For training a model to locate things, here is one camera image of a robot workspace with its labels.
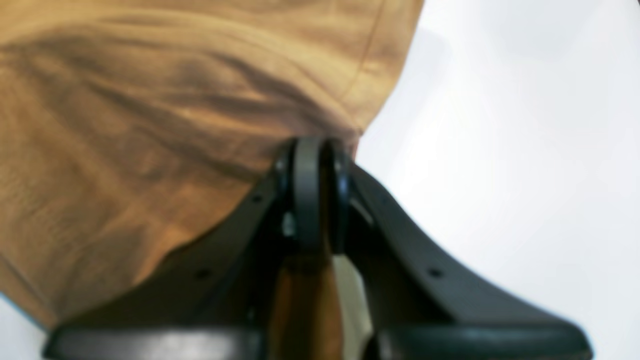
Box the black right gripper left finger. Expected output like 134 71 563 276
44 137 323 360

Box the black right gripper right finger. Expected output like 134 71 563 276
325 140 594 360

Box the brown t-shirt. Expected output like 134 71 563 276
1 0 426 334

